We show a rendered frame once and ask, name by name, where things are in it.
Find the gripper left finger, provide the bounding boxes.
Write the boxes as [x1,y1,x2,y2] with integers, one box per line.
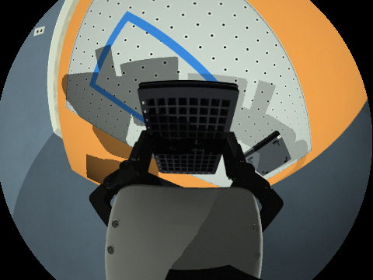
[89,130,153,227]

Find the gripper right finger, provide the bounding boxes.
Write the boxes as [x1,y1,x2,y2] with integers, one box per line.
[222,131,284,232]

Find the blue tape outline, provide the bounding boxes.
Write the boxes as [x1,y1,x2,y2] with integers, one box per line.
[89,11,218,123]

